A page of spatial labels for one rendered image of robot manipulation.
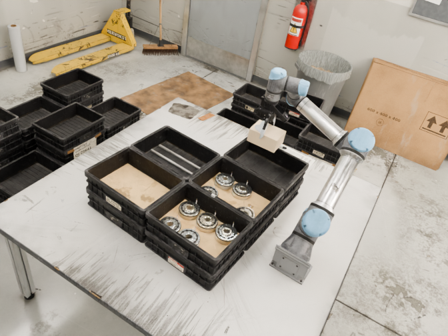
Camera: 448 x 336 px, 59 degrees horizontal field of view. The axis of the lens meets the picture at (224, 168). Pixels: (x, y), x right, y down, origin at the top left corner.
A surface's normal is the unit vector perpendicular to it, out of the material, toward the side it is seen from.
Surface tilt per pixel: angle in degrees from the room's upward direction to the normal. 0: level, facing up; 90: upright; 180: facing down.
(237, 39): 90
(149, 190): 0
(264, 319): 0
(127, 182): 0
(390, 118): 76
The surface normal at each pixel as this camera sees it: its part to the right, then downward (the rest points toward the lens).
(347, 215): 0.14, -0.77
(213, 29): -0.50, 0.48
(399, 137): -0.44, 0.23
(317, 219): -0.15, -0.08
